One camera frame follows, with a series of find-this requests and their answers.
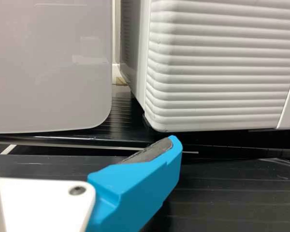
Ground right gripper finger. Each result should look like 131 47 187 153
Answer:
87 135 184 232

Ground white incubator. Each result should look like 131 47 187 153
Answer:
120 0 150 116

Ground incubator door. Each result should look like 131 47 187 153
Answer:
144 0 290 133

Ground white box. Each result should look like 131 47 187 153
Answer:
0 0 112 134

